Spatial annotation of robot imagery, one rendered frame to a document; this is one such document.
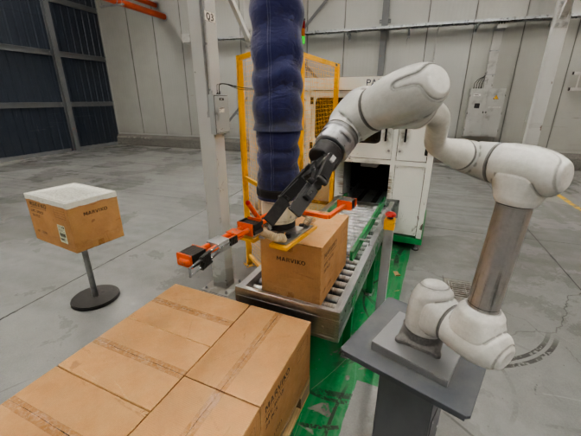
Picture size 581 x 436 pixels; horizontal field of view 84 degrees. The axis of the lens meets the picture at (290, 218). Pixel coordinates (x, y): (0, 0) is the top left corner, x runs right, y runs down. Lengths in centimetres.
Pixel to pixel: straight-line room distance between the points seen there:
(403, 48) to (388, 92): 971
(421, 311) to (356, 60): 951
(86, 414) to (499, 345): 157
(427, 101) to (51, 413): 174
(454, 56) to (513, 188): 937
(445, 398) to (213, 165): 225
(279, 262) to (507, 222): 125
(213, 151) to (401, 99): 224
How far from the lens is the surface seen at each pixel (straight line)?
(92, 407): 175
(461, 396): 144
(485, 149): 121
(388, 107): 73
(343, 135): 78
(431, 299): 140
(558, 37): 445
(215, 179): 285
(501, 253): 122
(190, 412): 159
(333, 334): 201
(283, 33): 150
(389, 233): 223
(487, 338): 132
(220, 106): 275
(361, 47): 1055
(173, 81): 1315
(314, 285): 197
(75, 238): 295
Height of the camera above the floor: 174
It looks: 20 degrees down
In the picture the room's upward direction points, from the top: straight up
